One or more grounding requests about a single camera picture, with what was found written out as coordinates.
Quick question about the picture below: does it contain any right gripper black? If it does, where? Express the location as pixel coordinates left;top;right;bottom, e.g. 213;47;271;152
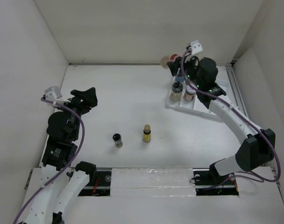
167;53;203;89

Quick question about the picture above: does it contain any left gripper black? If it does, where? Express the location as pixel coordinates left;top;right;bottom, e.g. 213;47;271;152
56;87;98;139

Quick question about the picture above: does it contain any blue label silver lid jar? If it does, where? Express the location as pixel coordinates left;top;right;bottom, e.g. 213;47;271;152
175;75;185;83

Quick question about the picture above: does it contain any pink lid spice bottle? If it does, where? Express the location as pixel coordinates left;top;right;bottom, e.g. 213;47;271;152
160;54;178;69

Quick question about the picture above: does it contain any black grinder top jar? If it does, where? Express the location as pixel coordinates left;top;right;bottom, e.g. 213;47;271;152
170;82;183;102

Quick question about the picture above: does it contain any red label spice jar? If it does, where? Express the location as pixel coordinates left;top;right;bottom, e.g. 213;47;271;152
183;85;196;102

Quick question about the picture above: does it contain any small black lid bottle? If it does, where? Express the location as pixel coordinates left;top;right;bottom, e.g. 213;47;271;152
113;133;123;147

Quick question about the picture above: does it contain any yellow label cork bottle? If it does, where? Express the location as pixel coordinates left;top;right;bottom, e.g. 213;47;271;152
142;124;151;142

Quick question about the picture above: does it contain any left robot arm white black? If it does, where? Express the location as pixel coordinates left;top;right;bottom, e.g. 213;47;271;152
14;86;98;224

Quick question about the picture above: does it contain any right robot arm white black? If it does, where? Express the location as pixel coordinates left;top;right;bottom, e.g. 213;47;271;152
166;54;278;186

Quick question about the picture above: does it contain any white divided organizer tray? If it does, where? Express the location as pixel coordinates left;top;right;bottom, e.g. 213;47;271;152
166;77;233;122

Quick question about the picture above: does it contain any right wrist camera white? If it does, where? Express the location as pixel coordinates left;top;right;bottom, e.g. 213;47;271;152
186;40;203;56

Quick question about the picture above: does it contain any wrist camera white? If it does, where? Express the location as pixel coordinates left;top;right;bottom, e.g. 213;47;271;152
43;86;62;101
186;40;203;56

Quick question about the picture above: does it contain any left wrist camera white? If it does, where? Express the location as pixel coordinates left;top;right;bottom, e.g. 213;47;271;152
43;86;62;101

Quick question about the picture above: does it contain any black mounting rail base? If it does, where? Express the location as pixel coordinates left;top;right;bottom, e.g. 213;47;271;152
79;168;239;197

